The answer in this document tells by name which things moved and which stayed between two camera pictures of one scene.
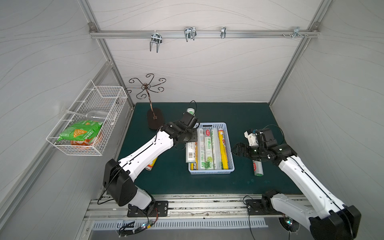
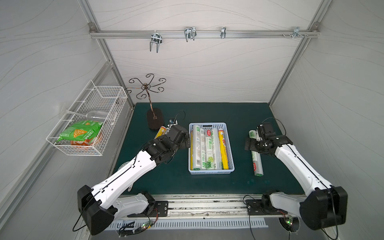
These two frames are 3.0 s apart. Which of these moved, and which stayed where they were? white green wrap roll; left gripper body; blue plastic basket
Moved: left gripper body
Stayed: white green wrap roll; blue plastic basket
